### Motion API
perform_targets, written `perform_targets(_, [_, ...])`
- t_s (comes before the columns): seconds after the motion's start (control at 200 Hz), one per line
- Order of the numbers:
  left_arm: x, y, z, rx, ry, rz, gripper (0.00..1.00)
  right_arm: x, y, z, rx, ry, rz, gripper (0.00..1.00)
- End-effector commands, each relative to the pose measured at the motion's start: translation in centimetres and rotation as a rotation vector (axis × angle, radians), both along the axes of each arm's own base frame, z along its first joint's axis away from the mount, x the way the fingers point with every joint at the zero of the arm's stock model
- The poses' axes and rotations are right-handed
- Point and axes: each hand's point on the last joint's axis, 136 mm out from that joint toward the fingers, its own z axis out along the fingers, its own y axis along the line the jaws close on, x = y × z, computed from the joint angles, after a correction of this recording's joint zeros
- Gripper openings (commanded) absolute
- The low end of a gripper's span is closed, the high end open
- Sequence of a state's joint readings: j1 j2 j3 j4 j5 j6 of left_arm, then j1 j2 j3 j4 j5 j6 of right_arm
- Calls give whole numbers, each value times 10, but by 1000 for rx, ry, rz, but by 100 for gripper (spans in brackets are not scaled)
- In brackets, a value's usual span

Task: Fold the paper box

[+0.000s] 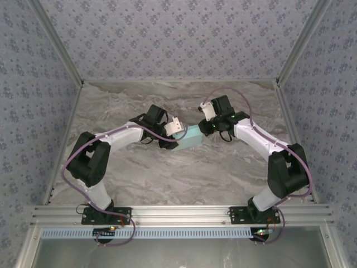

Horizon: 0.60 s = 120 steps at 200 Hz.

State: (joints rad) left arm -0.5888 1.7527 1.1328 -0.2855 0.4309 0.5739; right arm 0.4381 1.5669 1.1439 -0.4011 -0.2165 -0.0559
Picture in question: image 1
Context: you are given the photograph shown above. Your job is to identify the light blue paper box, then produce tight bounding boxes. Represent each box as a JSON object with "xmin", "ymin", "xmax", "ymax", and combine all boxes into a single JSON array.
[{"xmin": 170, "ymin": 125, "xmax": 204, "ymax": 153}]

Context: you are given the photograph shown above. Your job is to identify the aluminium table side rail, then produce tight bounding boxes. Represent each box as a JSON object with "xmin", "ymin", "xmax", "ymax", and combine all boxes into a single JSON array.
[
  {"xmin": 274, "ymin": 79, "xmax": 320, "ymax": 204},
  {"xmin": 43, "ymin": 82, "xmax": 84, "ymax": 206}
]

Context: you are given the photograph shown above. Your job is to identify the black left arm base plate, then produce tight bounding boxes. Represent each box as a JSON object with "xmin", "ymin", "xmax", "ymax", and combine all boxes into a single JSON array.
[{"xmin": 81, "ymin": 207, "xmax": 132, "ymax": 226}]

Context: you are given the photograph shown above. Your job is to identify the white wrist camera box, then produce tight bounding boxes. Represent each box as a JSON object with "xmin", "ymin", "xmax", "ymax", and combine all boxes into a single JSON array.
[
  {"xmin": 163, "ymin": 116, "xmax": 185, "ymax": 135},
  {"xmin": 197, "ymin": 100, "xmax": 217, "ymax": 122}
]

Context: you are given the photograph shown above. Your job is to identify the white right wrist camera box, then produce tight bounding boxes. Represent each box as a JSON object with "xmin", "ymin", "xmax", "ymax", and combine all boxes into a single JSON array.
[{"xmin": 197, "ymin": 100, "xmax": 217, "ymax": 122}]

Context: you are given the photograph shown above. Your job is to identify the aluminium frame post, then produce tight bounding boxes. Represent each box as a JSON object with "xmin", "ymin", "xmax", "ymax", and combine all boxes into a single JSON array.
[
  {"xmin": 27, "ymin": 0, "xmax": 85, "ymax": 86},
  {"xmin": 275, "ymin": 0, "xmax": 332, "ymax": 85}
]

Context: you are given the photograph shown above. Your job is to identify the aluminium lower frame bar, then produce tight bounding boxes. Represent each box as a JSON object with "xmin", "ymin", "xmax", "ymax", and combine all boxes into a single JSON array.
[
  {"xmin": 15, "ymin": 225, "xmax": 42, "ymax": 268},
  {"xmin": 320, "ymin": 225, "xmax": 348, "ymax": 268}
]

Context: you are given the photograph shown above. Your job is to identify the grey metal sheet panel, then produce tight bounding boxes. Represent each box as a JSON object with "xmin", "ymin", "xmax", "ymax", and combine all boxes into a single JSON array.
[{"xmin": 33, "ymin": 237, "xmax": 334, "ymax": 268}]

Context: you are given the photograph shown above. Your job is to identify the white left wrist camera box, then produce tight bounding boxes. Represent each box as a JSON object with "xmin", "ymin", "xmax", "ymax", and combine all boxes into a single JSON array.
[{"xmin": 163, "ymin": 116, "xmax": 185, "ymax": 135}]

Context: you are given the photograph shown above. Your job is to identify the aluminium mounting beam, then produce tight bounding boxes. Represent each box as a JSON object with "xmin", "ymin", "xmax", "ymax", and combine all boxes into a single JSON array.
[{"xmin": 30, "ymin": 204, "xmax": 335, "ymax": 226}]

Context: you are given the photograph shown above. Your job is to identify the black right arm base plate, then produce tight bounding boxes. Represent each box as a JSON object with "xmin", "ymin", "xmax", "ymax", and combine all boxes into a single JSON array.
[{"xmin": 229, "ymin": 206, "xmax": 281, "ymax": 225}]

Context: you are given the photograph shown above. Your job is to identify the white slotted cable duct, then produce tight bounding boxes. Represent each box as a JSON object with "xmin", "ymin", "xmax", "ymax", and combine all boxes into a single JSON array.
[{"xmin": 41, "ymin": 227, "xmax": 253, "ymax": 240}]

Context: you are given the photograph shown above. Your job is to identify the small black electronics board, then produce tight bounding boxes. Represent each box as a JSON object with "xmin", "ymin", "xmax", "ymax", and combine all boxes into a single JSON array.
[
  {"xmin": 252, "ymin": 227, "xmax": 273, "ymax": 241},
  {"xmin": 93, "ymin": 226, "xmax": 117, "ymax": 241}
]

